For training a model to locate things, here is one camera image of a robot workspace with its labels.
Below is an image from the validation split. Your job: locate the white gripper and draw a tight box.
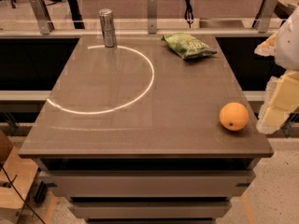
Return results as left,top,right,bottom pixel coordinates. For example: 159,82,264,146
254,7,299,134

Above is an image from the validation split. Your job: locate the orange fruit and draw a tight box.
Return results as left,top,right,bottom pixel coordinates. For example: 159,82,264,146
219,103,249,131

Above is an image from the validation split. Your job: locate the silver redbull can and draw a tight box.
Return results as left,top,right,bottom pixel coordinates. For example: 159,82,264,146
98,8,117,48

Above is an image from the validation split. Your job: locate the green chip bag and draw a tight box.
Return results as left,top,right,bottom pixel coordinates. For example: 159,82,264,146
162,33,217,60

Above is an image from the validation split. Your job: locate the grey drawer cabinet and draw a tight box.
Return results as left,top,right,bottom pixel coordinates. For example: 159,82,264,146
20,35,272,224

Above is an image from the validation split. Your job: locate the right metal rail bracket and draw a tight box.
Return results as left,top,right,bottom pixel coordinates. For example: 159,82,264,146
257,0,278,33

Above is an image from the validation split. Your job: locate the metal rail bracket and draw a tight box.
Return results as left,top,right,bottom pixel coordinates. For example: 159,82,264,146
257,0,278,33
148,0,157,34
29,0,54,35

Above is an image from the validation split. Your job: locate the black hanging cable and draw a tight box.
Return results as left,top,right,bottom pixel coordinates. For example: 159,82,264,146
182,0,194,29

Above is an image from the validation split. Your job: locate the middle metal rail bracket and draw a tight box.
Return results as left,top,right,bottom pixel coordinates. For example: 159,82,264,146
148,0,157,34

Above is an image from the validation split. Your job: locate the left metal rail bracket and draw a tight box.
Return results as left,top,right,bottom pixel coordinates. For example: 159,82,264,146
29,0,54,35

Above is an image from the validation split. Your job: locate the black floor cable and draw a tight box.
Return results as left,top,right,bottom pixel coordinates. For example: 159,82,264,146
0,163,46,224

